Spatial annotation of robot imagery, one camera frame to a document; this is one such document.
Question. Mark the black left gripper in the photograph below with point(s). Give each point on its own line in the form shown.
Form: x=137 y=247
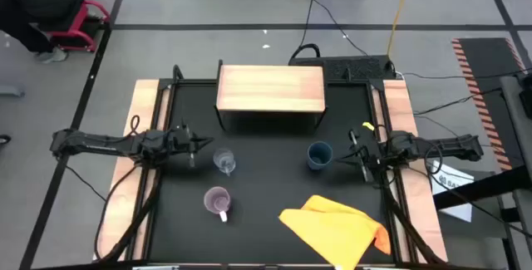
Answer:
x=189 y=145

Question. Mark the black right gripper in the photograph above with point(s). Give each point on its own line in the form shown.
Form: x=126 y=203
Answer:
x=372 y=155

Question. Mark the clear glass mug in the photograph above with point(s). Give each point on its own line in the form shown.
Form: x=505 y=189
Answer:
x=224 y=160

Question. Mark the dark blue plastic cup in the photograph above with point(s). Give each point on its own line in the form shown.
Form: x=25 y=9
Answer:
x=320 y=155

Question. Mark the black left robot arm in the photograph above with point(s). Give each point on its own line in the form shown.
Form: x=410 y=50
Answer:
x=95 y=143

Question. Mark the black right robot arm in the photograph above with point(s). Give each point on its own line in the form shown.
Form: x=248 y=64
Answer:
x=449 y=145

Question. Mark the wooden shelf with black legs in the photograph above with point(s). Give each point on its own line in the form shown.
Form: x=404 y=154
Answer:
x=270 y=89

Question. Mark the yellow tape tag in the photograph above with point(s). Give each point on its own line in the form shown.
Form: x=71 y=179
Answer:
x=368 y=126

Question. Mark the wooden table side board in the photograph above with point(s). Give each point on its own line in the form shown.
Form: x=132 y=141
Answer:
x=141 y=95
x=399 y=104

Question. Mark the yellow-orange cloth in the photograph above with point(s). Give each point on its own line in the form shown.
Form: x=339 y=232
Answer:
x=332 y=228

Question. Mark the black perforated control box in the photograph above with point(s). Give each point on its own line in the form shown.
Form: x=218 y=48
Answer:
x=357 y=68

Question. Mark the white paper sheet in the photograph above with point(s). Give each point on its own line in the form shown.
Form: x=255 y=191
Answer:
x=453 y=178

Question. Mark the black metal beam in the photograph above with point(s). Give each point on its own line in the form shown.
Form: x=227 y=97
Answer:
x=490 y=187

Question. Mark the black hazard-striped floor mat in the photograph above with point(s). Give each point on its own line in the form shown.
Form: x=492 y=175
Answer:
x=486 y=62

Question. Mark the red framed stool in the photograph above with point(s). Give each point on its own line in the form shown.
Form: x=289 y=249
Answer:
x=75 y=35

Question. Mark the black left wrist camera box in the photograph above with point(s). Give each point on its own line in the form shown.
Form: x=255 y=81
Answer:
x=178 y=139

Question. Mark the black aluminium table frame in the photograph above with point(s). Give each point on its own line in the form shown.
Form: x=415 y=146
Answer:
x=195 y=82

